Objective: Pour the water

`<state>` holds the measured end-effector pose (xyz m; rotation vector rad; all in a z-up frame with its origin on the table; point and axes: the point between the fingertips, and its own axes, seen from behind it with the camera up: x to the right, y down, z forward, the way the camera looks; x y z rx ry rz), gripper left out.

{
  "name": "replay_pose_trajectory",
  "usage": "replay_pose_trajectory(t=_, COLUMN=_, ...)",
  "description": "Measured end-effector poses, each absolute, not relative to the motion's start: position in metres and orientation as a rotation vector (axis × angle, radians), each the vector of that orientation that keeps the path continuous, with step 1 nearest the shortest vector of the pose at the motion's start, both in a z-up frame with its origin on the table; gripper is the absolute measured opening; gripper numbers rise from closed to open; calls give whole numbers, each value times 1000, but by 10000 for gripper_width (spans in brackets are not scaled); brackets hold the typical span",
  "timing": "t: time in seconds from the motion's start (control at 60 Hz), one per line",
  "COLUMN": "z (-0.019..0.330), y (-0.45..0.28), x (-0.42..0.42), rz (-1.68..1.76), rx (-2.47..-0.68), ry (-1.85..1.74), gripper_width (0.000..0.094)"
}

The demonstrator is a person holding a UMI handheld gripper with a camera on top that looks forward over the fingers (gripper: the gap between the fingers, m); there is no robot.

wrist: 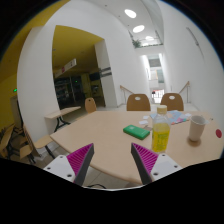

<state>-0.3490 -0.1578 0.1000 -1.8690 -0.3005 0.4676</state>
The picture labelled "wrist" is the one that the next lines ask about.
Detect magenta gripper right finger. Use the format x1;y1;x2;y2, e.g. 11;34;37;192
130;142;183;186

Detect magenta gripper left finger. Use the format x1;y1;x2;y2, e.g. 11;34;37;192
43;142;95;185

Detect green flat box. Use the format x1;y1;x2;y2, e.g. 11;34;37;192
123;125;150;140

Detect white card on table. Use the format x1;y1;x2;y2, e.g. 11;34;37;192
139;120;148;125

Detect yellow drink bottle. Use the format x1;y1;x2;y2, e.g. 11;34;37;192
152;105;171;153

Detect small side table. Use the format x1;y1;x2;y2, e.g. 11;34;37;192
45;106;80;131

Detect colourful papers on table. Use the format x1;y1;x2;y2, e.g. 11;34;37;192
150;110;189;125

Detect wooden chair beside table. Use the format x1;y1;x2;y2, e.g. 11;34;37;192
23;126;55;158

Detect wooden chair left back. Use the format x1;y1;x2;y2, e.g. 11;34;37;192
126;94;151;111

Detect wooden chair far left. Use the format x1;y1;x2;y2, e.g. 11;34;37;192
85;97;96;113

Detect white paper cup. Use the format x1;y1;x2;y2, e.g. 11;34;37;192
189;115;207;142

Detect wooden chair right back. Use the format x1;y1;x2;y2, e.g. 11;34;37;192
161;93;184;111

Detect stacked chairs at left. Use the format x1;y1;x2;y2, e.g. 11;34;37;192
0;125;14;159

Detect red round sticker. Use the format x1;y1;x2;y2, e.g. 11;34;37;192
216;129;222;138

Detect hanging white red sign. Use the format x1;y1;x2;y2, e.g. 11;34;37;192
54;58;77;78

